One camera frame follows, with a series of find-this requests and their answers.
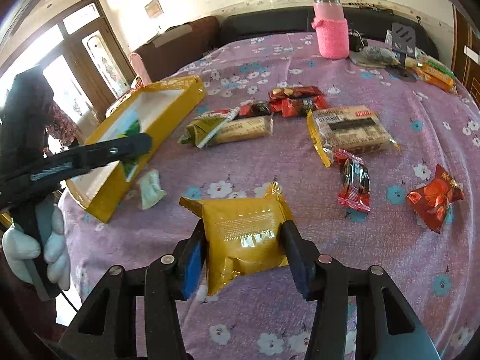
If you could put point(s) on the wooden glass door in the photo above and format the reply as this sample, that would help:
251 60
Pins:
101 56

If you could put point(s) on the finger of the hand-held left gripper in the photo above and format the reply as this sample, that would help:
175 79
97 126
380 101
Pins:
112 150

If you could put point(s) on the brown armchair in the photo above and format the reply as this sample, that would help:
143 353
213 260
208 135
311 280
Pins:
176 50

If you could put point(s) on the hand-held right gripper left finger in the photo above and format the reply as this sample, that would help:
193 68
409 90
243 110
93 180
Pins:
192 270

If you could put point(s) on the red black snack packet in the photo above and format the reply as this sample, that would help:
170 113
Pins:
354 183

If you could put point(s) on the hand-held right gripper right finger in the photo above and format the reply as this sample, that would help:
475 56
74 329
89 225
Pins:
300 270

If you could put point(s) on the red orange pastry packet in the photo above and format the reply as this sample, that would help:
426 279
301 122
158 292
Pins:
435 197

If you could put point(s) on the person's left hand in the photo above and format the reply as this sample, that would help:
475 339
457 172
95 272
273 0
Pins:
56 240

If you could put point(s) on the yellow cardboard box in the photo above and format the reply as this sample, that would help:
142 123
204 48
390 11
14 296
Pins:
112 204

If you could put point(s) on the black sofa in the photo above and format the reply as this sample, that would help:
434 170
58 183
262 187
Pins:
270 24

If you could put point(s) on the black charger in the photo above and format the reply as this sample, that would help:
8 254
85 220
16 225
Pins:
358 41

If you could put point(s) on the pink bottle with knitted sleeve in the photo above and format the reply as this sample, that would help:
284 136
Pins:
330 26

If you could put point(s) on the bright red snack packet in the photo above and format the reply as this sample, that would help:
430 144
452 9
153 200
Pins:
300 107

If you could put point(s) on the plain yellow snack packet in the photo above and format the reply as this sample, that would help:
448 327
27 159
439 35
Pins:
240 225

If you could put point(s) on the small white green candy packet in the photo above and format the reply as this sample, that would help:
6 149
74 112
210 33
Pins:
150 191

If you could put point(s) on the dark red snack packet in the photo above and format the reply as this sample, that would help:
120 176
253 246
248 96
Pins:
255 108

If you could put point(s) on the red packet with gold coins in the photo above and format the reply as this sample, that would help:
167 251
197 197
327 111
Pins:
296 92

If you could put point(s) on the large clear yellow biscuit pack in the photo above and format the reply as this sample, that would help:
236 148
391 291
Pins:
348 131

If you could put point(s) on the orange snack packet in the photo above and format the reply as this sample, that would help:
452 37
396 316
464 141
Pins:
437 78

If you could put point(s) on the grey patterned pouch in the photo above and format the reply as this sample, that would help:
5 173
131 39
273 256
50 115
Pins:
375 57

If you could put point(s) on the small wall plaque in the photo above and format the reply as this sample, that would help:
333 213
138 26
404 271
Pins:
153 8

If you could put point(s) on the purple floral cloth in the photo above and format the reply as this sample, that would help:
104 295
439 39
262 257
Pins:
262 165

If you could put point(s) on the green yellow snack packet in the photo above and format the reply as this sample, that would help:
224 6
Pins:
202 127

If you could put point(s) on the brown wooden door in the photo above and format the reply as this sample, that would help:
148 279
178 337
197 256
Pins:
467 56

